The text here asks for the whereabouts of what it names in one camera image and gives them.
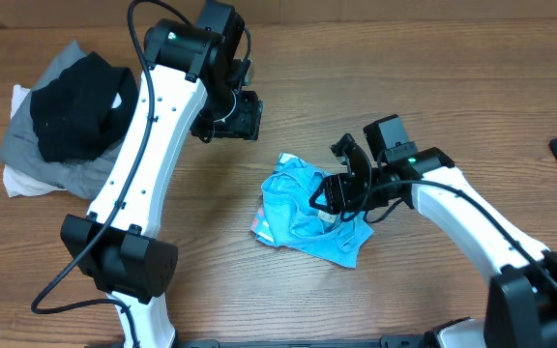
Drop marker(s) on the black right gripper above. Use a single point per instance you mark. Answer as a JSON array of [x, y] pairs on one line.
[[338, 188]]

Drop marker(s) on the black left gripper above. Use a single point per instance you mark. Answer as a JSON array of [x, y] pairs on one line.
[[244, 125]]

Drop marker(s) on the light blue printed t-shirt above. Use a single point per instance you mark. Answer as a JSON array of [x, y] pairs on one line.
[[285, 218]]

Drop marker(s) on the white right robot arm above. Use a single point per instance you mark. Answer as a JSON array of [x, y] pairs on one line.
[[520, 272]]

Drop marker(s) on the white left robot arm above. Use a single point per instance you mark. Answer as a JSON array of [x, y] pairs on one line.
[[193, 86]]

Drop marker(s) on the black folded garment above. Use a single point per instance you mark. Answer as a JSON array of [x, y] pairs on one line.
[[84, 111]]

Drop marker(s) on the grey folded garment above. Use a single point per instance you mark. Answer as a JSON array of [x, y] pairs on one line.
[[19, 149]]

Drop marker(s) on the white folded garment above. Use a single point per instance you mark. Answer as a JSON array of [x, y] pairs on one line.
[[15, 182]]

